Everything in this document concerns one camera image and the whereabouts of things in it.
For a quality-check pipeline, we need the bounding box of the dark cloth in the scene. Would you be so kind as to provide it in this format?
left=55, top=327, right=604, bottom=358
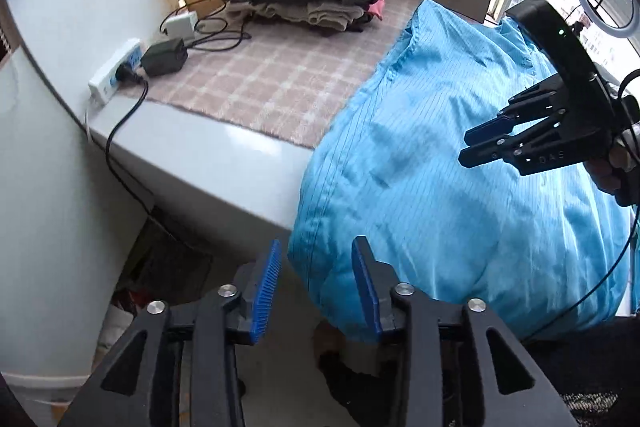
left=314, top=322, right=401, bottom=427

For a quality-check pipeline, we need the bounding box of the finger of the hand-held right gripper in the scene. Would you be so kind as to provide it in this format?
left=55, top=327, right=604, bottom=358
left=459, top=112, right=608, bottom=178
left=464, top=74, right=568, bottom=148

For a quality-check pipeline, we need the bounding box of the white power strip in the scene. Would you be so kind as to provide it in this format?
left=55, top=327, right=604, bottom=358
left=87, top=38, right=146, bottom=106

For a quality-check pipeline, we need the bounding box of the beige knit folded garment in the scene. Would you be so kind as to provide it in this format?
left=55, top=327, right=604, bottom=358
left=225, top=0, right=368, bottom=32

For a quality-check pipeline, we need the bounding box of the person's black sweater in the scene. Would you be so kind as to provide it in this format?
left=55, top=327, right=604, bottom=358
left=525, top=314, right=640, bottom=427

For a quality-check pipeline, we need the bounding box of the black power adapter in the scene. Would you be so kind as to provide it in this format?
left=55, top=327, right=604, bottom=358
left=141, top=38, right=189, bottom=78

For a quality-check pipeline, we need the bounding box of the white charger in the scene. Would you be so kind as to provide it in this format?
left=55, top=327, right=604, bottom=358
left=164, top=11, right=200, bottom=38

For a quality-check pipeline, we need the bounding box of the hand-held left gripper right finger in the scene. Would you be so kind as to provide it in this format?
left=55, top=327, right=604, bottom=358
left=351, top=235, right=581, bottom=427

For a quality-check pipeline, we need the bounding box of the person's right hand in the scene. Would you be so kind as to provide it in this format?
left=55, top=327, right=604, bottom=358
left=587, top=141, right=633, bottom=198

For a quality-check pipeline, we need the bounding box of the black power cord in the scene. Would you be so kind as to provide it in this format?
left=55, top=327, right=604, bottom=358
left=105, top=77, right=161, bottom=218

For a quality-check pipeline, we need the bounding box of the black charger cable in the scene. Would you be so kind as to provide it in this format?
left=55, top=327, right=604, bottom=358
left=159, top=0, right=253, bottom=52

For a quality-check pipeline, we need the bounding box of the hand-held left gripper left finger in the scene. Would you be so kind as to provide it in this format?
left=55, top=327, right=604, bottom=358
left=57, top=237, right=283, bottom=427

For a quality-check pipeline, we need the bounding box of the pink plaid blanket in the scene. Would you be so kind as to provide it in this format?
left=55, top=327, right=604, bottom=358
left=145, top=0, right=426, bottom=150

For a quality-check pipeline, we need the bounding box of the light blue striped jacket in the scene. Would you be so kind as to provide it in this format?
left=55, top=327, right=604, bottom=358
left=289, top=0, right=633, bottom=345

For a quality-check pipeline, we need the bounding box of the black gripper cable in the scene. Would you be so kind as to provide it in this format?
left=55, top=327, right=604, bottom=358
left=522, top=69, right=640, bottom=343

